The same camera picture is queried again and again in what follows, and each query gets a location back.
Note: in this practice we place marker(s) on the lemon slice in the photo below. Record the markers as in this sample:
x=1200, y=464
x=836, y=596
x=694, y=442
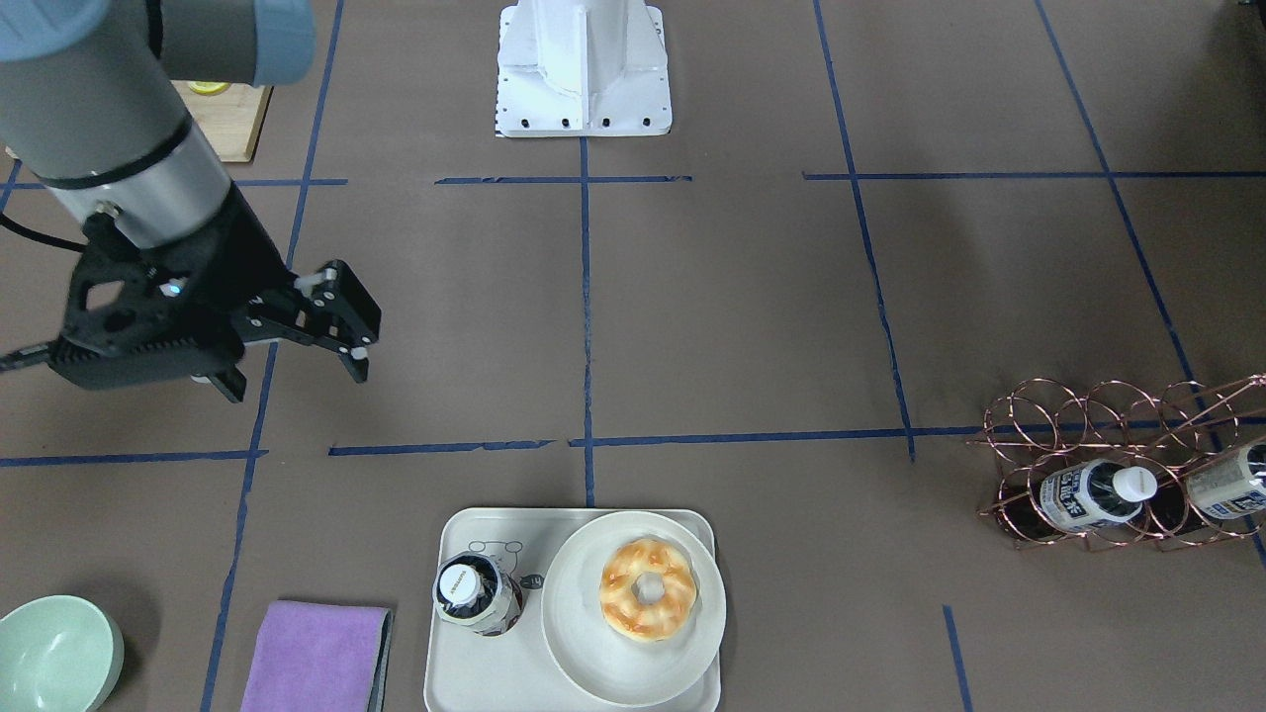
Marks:
x=208, y=88

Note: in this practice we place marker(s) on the mint green bowl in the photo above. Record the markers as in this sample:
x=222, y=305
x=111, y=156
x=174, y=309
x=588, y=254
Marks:
x=59, y=653

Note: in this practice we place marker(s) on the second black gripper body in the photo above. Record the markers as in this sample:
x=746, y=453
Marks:
x=240, y=259

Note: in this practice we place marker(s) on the glazed ring donut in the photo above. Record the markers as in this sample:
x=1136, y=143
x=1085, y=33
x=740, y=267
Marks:
x=646, y=591

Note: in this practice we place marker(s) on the wooden cutting board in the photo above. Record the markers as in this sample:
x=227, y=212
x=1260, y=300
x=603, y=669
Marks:
x=231, y=120

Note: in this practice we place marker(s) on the tea bottle in rack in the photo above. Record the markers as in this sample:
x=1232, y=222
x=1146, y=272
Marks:
x=1229, y=486
x=1099, y=495

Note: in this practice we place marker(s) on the folded purple cloth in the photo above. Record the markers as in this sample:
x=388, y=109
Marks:
x=319, y=657

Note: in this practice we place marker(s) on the cream rectangular serving tray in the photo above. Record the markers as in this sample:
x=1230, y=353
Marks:
x=515, y=671

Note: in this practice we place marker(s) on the round cream plate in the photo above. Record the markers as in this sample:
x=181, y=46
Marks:
x=607, y=666

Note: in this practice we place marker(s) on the front tea bottle in rack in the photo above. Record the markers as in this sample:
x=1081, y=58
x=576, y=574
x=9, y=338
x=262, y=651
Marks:
x=1099, y=495

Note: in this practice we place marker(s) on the copper wire bottle rack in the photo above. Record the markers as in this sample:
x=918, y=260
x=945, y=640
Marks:
x=1042, y=427

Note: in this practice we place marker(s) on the second grey robot arm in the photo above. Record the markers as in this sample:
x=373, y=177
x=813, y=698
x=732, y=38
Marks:
x=89, y=103

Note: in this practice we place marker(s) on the tea bottle white cap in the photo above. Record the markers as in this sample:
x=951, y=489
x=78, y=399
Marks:
x=472, y=591

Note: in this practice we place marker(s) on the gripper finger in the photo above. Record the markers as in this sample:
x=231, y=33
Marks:
x=229, y=381
x=330, y=308

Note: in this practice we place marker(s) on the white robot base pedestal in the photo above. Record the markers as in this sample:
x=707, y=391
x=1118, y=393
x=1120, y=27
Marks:
x=582, y=68

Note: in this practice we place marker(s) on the rear tea bottle in rack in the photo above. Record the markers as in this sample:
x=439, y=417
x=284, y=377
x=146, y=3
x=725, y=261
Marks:
x=1229, y=486

